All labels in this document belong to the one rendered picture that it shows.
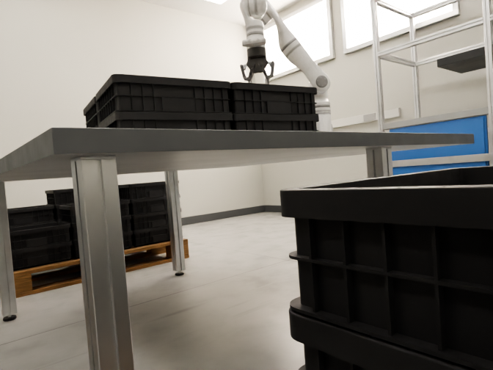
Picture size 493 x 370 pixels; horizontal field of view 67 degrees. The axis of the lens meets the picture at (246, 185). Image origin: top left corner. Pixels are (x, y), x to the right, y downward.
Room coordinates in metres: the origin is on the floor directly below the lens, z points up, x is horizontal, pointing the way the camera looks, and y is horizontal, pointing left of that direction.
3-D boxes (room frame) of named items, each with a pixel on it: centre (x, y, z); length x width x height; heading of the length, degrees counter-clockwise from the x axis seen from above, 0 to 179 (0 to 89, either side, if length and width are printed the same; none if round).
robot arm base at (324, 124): (1.80, -0.38, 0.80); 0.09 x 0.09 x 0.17; 40
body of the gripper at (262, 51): (1.48, -0.08, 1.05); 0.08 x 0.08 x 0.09
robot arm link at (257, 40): (1.46, -0.08, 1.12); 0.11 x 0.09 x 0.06; 171
